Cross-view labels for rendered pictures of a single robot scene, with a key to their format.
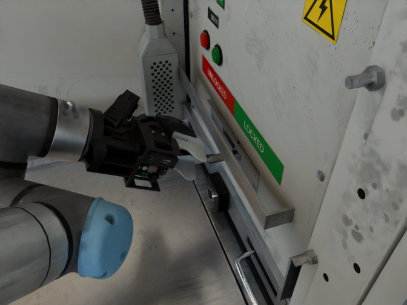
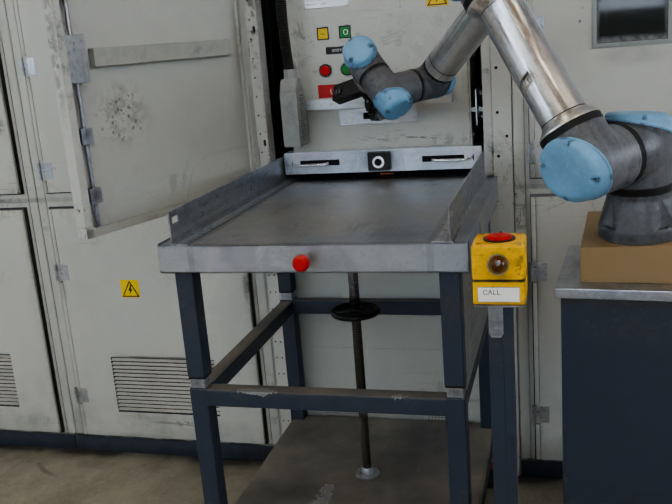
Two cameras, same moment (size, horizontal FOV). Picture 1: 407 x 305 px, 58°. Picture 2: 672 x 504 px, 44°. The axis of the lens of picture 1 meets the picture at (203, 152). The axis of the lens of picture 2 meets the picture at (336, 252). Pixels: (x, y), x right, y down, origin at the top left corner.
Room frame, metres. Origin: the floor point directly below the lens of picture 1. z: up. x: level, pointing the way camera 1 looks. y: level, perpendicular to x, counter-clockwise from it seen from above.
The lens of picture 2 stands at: (-0.68, 1.88, 1.22)
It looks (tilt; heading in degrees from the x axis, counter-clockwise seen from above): 14 degrees down; 305
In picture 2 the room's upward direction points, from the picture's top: 5 degrees counter-clockwise
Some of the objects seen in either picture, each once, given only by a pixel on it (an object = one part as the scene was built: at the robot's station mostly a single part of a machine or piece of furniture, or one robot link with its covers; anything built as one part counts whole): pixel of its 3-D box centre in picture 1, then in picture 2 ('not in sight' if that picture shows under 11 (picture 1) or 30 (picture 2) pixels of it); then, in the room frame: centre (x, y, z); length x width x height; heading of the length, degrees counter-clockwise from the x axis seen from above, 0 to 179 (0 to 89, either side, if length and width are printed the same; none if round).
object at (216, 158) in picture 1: (226, 152); not in sight; (0.45, -0.04, 1.02); 0.06 x 0.02 x 0.04; 109
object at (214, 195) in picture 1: (216, 192); (379, 161); (0.47, -0.02, 0.90); 0.06 x 0.03 x 0.05; 19
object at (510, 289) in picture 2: not in sight; (500, 269); (-0.17, 0.70, 0.85); 0.08 x 0.08 x 0.10; 19
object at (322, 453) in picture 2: not in sight; (359, 365); (0.36, 0.32, 0.46); 0.64 x 0.58 x 0.66; 109
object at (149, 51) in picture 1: (160, 76); (294, 112); (0.66, 0.09, 1.04); 0.08 x 0.05 x 0.17; 109
